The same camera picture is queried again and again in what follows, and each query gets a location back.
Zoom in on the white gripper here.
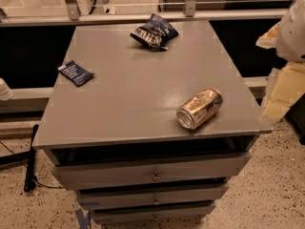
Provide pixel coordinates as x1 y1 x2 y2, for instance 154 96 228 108
255 0 305 124

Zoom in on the blue chip bag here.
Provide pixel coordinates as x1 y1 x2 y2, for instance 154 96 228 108
130 13 179 52

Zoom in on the orange soda can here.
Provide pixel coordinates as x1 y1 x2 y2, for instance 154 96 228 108
176 89 223 130

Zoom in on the grey drawer cabinet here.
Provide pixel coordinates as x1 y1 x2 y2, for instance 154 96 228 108
31 20 274 225

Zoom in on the top grey drawer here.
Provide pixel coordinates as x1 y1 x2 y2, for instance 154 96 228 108
52 152 251 190

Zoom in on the grey drawer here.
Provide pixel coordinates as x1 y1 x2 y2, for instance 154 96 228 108
52 152 251 190
91 201 215 224
76 183 229 210

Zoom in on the bottom grey drawer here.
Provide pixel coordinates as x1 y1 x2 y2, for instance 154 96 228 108
91 201 215 224

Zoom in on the small blue snack packet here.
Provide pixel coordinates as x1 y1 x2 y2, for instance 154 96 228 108
57 60 94 87

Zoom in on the middle grey drawer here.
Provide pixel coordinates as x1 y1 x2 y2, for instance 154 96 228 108
76 183 229 210

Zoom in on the black rod on floor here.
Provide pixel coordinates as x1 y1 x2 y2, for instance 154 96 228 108
23 123 40 193

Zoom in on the metal railing frame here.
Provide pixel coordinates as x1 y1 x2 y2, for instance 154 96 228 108
1 0 286 27

